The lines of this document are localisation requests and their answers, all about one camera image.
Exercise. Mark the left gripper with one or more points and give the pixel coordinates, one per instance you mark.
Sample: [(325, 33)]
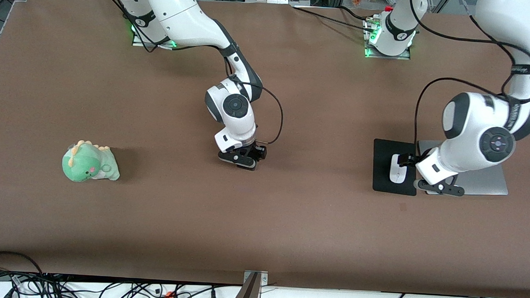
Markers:
[(408, 160)]

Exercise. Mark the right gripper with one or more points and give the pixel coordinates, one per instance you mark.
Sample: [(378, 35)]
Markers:
[(259, 150)]

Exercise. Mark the white computer mouse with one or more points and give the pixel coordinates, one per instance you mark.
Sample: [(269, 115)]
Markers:
[(396, 173)]

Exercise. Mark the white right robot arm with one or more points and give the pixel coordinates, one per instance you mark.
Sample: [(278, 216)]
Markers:
[(181, 13)]

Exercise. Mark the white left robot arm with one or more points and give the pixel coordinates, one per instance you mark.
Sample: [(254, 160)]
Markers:
[(468, 121)]

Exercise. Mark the black mouse pad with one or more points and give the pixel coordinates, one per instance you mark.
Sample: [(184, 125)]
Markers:
[(381, 170)]

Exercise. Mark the silver closed laptop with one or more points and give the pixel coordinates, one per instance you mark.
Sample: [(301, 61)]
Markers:
[(488, 183)]

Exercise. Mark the green dinosaur plush toy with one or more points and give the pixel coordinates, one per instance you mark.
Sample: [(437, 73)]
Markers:
[(88, 165)]

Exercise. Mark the metal mount post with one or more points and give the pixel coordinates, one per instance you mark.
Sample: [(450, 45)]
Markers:
[(252, 289)]

